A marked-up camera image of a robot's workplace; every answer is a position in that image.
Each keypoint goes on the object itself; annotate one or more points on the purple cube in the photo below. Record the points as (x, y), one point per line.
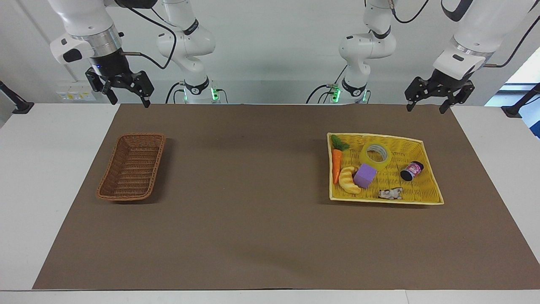
(365, 176)

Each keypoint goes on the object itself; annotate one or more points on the brown wicker basket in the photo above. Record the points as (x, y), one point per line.
(133, 169)

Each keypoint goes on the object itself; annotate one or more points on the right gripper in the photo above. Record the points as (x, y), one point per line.
(110, 65)

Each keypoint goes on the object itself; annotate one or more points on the toy croissant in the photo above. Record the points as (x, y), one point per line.
(349, 180)

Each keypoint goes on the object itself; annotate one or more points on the small dark jar pink label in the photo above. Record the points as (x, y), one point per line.
(412, 170)

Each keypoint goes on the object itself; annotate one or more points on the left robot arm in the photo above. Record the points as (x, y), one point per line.
(481, 29)

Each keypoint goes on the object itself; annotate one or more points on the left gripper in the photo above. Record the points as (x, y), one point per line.
(448, 80)

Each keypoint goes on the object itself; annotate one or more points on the black stand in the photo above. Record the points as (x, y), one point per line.
(14, 103)
(519, 105)

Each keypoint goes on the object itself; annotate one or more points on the white wall socket strip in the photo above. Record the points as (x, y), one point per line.
(76, 96)

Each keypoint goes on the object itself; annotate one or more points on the orange toy carrot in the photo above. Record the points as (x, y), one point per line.
(336, 166)

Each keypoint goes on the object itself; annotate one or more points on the yellow tape roll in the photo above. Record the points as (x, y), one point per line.
(366, 160)

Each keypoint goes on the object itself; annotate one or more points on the yellow woven basket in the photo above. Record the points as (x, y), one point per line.
(405, 185)

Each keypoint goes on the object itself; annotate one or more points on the small grey toy animal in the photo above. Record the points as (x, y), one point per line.
(391, 194)

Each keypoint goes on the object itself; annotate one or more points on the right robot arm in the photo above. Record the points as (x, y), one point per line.
(84, 17)

